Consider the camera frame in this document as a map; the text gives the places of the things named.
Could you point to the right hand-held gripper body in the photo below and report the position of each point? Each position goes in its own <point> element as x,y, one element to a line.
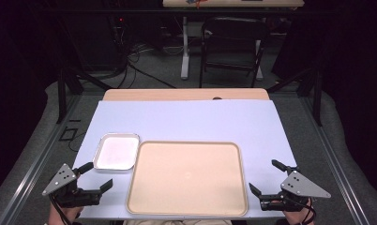
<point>297,186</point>

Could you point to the wooden table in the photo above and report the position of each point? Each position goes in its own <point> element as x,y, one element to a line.
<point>183,94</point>

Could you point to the black floor outlet frame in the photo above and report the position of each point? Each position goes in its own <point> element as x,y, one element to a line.
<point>67,134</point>

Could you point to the person's right hand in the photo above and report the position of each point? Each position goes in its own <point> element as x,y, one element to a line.
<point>297,217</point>

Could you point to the pale blue table board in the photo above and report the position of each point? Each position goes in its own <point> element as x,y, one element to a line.
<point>189,120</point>

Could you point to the large beige plastic tray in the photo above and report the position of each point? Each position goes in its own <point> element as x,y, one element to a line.
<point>187,178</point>

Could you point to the white-legged wooden desk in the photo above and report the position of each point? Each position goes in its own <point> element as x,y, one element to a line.
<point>185,47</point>

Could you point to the person's beige clothing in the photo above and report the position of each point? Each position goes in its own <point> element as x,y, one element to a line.
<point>177,222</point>

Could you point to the black folding chair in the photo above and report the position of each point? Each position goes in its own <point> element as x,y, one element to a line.
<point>233,31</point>

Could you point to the small white square dish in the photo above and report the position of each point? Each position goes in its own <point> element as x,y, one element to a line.
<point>117,152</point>

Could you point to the aluminium floor rail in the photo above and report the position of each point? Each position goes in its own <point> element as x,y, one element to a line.
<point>336,162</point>
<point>36,162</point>

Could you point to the black metal frame stand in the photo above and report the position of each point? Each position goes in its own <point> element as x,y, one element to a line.
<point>62,93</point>
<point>316,93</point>

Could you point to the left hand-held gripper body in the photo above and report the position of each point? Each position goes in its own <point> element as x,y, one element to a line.
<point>62,179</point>

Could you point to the person's left hand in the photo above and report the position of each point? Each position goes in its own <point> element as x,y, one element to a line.
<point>64,215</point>

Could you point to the black curtain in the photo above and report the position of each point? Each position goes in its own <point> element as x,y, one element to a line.
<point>352,78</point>

